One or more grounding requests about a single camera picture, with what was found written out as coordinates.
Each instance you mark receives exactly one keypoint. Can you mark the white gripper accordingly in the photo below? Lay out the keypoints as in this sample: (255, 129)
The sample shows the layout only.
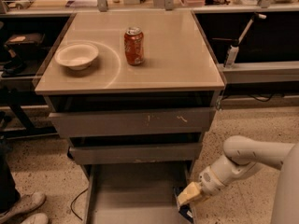
(211, 178)

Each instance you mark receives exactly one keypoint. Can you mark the blue rxbar blueberry bar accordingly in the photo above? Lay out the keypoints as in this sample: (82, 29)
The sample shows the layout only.
(184, 210)

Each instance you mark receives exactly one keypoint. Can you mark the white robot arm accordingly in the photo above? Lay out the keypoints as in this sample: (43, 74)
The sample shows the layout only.
(243, 158)

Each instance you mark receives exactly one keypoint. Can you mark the open bottom drawer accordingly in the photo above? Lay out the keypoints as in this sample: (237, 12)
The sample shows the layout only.
(136, 193)

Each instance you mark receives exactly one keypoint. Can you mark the grey drawer cabinet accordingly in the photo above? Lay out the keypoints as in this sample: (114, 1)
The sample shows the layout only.
(178, 72)

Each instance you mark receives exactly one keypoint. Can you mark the top grey drawer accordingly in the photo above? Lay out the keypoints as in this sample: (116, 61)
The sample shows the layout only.
(133, 122)

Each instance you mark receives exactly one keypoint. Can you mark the grey drawer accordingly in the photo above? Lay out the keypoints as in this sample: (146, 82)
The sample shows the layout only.
(136, 153)
(133, 122)

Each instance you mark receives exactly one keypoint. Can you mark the middle grey drawer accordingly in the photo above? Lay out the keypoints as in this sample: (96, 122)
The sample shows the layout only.
(136, 153)

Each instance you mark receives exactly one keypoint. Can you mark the white shoe lower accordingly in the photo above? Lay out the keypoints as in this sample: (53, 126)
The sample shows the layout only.
(39, 218)

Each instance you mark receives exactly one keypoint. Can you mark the orange soda can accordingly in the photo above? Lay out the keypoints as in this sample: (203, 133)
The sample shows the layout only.
(133, 46)

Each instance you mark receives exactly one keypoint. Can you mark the white paper bowl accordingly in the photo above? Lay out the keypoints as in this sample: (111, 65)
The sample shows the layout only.
(76, 56)

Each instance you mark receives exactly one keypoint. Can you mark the dark trouser leg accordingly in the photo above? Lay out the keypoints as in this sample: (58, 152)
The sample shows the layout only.
(8, 192)

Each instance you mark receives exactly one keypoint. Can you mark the black item left shelf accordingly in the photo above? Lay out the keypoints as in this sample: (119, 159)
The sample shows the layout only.
(25, 51)

